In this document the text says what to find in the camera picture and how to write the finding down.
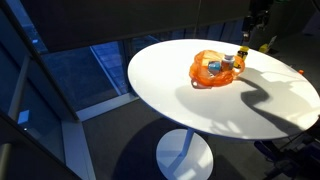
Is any round white table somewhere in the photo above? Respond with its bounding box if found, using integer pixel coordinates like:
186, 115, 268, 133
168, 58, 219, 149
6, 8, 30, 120
127, 38, 320, 141

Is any blue and white box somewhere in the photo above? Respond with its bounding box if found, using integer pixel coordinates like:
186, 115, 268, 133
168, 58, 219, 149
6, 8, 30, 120
208, 61, 221, 75

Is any black gripper body green mount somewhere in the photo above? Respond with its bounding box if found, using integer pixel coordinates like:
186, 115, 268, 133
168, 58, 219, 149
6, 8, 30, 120
242, 10, 270, 42

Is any white table base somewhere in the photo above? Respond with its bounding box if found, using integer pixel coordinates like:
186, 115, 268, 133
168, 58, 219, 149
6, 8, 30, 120
156, 129, 214, 180

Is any brown bottle with yellow cap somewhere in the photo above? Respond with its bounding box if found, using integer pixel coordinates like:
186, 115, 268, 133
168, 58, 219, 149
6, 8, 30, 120
237, 46, 249, 60

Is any orange plastic bag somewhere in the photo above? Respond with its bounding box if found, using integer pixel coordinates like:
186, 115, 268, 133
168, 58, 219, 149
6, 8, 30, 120
189, 50, 245, 89

